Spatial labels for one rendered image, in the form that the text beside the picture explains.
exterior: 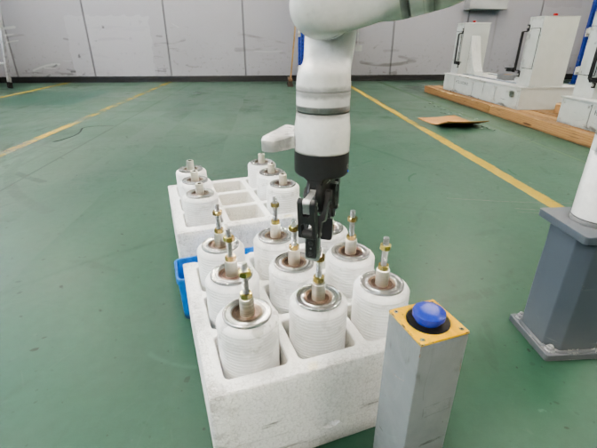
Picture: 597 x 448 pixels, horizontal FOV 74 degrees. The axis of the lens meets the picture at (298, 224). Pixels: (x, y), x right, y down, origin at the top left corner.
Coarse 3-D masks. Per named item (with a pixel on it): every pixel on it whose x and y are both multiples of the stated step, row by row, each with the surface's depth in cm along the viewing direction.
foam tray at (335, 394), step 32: (192, 288) 79; (192, 320) 78; (288, 320) 71; (288, 352) 63; (352, 352) 63; (384, 352) 64; (224, 384) 57; (256, 384) 57; (288, 384) 59; (320, 384) 61; (352, 384) 64; (224, 416) 57; (256, 416) 59; (288, 416) 62; (320, 416) 64; (352, 416) 67
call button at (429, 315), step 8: (416, 304) 50; (424, 304) 50; (432, 304) 50; (416, 312) 48; (424, 312) 48; (432, 312) 48; (440, 312) 48; (416, 320) 49; (424, 320) 47; (432, 320) 47; (440, 320) 47
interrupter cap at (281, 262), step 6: (300, 252) 77; (276, 258) 75; (282, 258) 75; (300, 258) 76; (276, 264) 73; (282, 264) 73; (288, 264) 74; (300, 264) 74; (306, 264) 73; (312, 264) 73; (282, 270) 71; (288, 270) 71; (294, 270) 71; (300, 270) 71; (306, 270) 72
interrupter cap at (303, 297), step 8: (304, 288) 66; (328, 288) 66; (336, 288) 66; (296, 296) 64; (304, 296) 64; (328, 296) 65; (336, 296) 64; (304, 304) 62; (312, 304) 62; (320, 304) 62; (328, 304) 62; (336, 304) 62
